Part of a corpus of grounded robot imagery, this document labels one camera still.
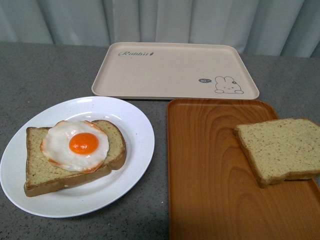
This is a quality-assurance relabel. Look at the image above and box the bread slice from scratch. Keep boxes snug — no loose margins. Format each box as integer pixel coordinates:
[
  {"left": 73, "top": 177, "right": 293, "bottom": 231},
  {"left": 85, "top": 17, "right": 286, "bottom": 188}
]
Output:
[
  {"left": 23, "top": 120, "right": 127, "bottom": 197},
  {"left": 233, "top": 118, "right": 320, "bottom": 188}
]

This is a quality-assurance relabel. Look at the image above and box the grey-white curtain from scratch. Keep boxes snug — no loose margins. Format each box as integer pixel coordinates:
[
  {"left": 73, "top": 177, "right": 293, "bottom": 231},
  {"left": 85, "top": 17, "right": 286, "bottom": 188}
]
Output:
[{"left": 0, "top": 0, "right": 320, "bottom": 58}]

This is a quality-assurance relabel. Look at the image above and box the white round plate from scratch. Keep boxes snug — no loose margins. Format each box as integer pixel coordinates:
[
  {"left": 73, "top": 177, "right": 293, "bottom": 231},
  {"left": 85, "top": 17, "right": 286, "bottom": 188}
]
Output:
[{"left": 0, "top": 96, "right": 155, "bottom": 218}]

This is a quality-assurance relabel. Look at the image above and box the brown wooden tray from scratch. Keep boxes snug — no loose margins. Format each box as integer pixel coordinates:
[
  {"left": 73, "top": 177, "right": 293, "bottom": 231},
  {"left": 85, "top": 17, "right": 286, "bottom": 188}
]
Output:
[{"left": 167, "top": 99, "right": 320, "bottom": 240}]

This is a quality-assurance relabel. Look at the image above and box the fried egg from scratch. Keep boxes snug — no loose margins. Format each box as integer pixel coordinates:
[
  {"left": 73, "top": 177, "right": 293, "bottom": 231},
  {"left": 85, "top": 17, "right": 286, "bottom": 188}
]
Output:
[{"left": 40, "top": 120, "right": 109, "bottom": 174}]

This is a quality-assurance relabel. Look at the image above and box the beige rabbit tray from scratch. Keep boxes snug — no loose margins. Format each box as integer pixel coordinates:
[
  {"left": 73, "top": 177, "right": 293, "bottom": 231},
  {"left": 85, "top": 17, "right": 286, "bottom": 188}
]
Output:
[{"left": 91, "top": 42, "right": 260, "bottom": 100}]

